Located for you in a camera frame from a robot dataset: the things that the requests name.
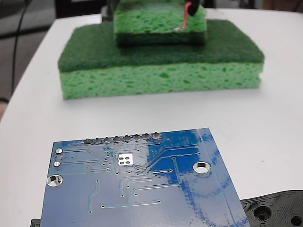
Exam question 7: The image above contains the red wire with metal loop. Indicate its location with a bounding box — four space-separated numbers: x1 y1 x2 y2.
174 1 194 32

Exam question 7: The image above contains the blue printed circuit board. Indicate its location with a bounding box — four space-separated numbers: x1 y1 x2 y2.
39 127 251 227

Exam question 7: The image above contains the small green scouring sponge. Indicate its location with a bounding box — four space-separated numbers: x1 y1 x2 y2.
113 0 208 47

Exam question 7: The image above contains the large green scouring sponge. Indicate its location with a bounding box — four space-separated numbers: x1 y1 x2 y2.
58 19 265 101

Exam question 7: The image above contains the thin black cable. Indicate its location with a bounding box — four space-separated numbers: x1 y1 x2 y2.
10 0 30 100

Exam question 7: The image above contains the black plastic fixture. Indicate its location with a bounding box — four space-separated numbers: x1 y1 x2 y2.
30 189 303 227

